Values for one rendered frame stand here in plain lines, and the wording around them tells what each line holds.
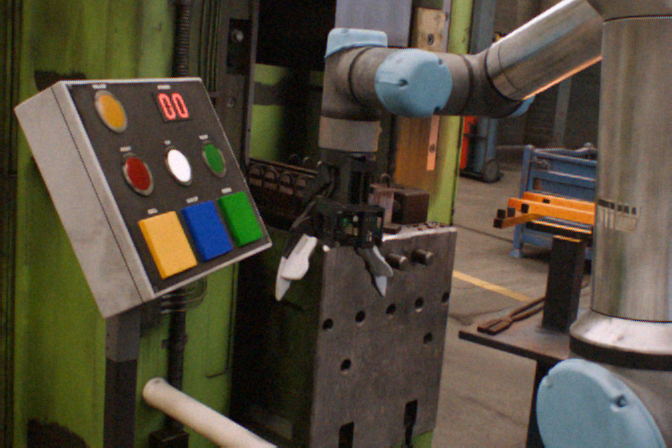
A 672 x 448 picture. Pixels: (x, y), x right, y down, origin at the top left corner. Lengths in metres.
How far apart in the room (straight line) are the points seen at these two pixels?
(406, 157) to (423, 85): 1.01
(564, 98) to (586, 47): 9.94
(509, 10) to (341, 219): 9.81
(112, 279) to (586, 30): 0.60
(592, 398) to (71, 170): 0.66
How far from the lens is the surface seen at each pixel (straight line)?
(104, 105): 1.13
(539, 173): 5.69
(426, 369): 1.89
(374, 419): 1.81
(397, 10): 1.71
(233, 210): 1.27
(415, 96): 0.99
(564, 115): 10.90
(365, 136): 1.10
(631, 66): 0.72
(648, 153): 0.72
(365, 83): 1.03
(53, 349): 1.97
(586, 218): 2.00
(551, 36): 0.98
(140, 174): 1.13
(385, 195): 1.75
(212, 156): 1.29
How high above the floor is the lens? 1.27
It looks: 10 degrees down
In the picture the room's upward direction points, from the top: 5 degrees clockwise
